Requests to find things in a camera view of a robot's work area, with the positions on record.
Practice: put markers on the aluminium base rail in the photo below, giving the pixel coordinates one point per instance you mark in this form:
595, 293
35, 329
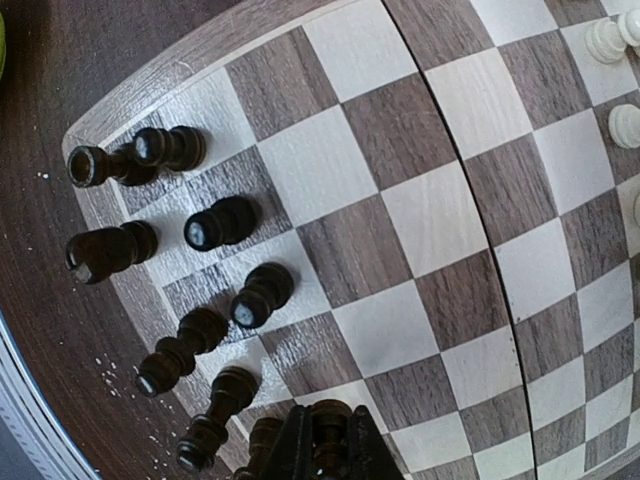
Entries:
31, 421

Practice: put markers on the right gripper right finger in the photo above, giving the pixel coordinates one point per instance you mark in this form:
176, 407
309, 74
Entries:
369, 457

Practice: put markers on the wooden chess board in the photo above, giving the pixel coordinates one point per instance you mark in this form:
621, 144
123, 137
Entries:
440, 180

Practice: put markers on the dark pawn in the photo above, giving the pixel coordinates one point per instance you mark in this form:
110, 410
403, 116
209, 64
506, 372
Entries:
267, 288
261, 442
329, 431
232, 391

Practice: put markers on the dark pawn mid board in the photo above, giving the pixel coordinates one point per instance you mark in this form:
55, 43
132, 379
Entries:
228, 221

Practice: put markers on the green plastic bowl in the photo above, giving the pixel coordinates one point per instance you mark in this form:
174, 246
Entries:
3, 47

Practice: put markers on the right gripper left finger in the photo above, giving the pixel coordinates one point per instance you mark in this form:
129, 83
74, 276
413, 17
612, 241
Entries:
292, 454

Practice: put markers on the dark knight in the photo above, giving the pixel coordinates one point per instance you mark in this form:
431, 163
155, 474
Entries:
94, 256

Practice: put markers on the white pawn piece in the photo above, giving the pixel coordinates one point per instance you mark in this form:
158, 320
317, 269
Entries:
607, 40

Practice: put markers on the row of white chess pieces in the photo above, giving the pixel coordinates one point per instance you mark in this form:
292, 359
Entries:
623, 126

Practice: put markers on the dark queen piece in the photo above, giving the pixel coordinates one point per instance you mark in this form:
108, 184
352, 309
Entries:
199, 332

